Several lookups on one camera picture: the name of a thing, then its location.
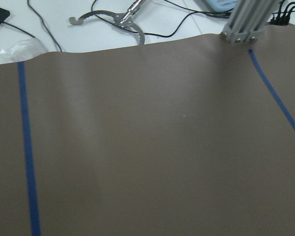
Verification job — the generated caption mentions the black thin cable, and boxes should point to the black thin cable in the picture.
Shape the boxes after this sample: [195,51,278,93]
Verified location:
[3,21,37,40]

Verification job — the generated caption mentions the metal locking clamp pliers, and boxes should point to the metal locking clamp pliers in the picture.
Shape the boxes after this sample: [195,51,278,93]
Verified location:
[69,0,145,45]

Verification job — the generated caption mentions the brown paper table mat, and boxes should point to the brown paper table mat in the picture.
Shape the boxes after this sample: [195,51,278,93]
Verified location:
[0,26,295,236]

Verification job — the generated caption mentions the black power strip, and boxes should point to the black power strip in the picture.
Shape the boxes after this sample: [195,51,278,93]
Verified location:
[269,14,290,26]

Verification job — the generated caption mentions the clear plastic bag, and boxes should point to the clear plastic bag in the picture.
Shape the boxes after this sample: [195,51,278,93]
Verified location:
[0,38,47,63]

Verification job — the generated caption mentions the aluminium frame post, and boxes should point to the aluminium frame post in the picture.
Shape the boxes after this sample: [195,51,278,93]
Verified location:
[221,0,280,43]

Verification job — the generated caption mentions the light blue teach pendant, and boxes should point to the light blue teach pendant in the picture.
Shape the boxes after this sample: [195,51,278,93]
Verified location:
[198,0,237,12]

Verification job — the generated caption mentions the blue tape strip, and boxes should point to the blue tape strip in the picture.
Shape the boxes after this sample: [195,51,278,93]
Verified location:
[17,61,41,236]
[248,48,295,132]

